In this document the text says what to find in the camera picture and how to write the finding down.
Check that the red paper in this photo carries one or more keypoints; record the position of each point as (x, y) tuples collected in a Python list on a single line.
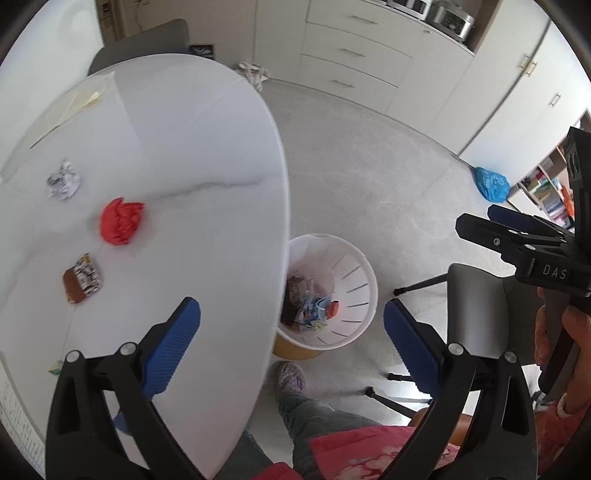
[(121, 222)]

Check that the brown round floor mat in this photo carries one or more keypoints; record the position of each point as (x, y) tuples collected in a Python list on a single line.
[(295, 353)]

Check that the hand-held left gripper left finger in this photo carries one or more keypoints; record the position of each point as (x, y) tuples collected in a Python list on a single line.
[(173, 346)]

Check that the brown wooden stool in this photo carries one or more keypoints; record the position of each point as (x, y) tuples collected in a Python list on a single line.
[(420, 420)]

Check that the brown printed snack wrapper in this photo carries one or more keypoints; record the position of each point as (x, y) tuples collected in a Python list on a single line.
[(83, 279)]

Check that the beige drawer cabinet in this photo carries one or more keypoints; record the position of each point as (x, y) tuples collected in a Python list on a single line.
[(369, 50)]

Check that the person's pink clothing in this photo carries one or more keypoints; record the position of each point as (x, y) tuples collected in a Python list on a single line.
[(351, 454)]

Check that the white cloth bag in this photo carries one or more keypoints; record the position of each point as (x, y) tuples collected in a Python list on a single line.
[(253, 74)]

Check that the dark blue wrapper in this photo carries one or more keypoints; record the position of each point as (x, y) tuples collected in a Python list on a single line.
[(121, 422)]

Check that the pale yellow paper sheets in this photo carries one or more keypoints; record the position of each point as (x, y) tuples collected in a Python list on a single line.
[(69, 110)]

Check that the white plastic bin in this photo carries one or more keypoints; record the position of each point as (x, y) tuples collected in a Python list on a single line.
[(351, 272)]

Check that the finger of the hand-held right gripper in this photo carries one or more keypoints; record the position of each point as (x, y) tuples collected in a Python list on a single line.
[(508, 214), (485, 235)]

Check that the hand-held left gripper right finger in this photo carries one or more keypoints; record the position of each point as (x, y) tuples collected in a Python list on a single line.
[(411, 346)]

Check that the white tall cabinet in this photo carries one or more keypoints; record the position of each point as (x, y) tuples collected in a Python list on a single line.
[(521, 92)]

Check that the person's right hand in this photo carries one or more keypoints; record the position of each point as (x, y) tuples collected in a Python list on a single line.
[(579, 341)]

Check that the blue plastic bag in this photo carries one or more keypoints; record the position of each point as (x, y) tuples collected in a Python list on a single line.
[(491, 183)]

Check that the printed paper ball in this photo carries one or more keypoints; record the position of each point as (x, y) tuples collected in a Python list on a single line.
[(63, 180)]

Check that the bookshelf with books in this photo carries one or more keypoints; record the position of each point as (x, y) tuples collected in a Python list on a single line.
[(549, 184)]

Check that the person's grey slipper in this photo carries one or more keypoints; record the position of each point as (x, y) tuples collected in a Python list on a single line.
[(291, 376)]

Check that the grey chair black legs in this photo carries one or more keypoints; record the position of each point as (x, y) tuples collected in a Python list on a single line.
[(485, 295)]

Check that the grey chair back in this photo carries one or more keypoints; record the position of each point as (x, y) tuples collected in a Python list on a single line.
[(138, 46)]

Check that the person's grey trouser leg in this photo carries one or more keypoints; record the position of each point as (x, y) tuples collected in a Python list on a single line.
[(318, 420)]

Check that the open illustrated booklet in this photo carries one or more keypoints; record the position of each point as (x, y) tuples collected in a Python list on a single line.
[(16, 415)]

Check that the beige tall wardrobe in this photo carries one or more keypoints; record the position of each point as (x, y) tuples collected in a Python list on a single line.
[(258, 27)]

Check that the white microwave oven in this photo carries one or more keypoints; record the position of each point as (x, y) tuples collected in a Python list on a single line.
[(411, 5)]

